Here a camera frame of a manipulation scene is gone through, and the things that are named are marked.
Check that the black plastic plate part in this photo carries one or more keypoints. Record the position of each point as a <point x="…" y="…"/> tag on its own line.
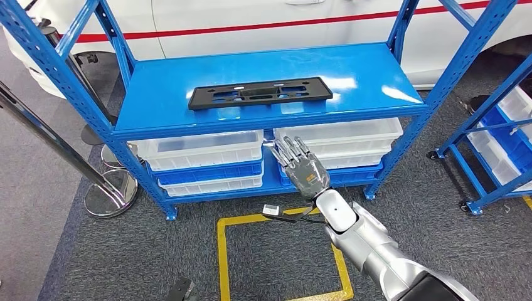
<point x="199" y="101"/>

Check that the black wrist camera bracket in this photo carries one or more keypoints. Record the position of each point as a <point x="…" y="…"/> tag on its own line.
<point x="287" y="218"/>

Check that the white car with red stripe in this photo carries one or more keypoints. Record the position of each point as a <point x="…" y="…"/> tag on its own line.
<point x="249" y="16"/>

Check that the chrome stanchion post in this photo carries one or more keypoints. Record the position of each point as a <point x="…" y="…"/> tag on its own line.
<point x="110" y="195"/>
<point x="112" y="160"/>

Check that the white plastic crate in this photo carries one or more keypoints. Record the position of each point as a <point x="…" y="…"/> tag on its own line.
<point x="199" y="160"/>
<point x="353" y="162"/>
<point x="494" y="160"/>
<point x="353" y="132"/>
<point x="517" y="108"/>
<point x="357" y="150"/>
<point x="208" y="189"/>

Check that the blue wheeled rack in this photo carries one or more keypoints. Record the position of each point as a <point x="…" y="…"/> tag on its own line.
<point x="475" y="206"/>

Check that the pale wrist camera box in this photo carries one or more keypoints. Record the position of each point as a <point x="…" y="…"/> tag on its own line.
<point x="271" y="210"/>

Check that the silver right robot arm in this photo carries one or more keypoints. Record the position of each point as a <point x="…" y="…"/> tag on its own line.
<point x="365" y="245"/>

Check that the yellow floor tape square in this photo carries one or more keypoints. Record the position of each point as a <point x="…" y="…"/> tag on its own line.
<point x="528" y="201"/>

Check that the dark round stanchion base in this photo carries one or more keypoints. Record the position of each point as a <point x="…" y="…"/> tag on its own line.
<point x="478" y="104"/>

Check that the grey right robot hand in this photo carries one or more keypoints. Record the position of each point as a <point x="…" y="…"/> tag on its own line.
<point x="307" y="176"/>

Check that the blue metal shelf rack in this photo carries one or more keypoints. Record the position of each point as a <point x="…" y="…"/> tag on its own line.
<point x="266" y="66"/>

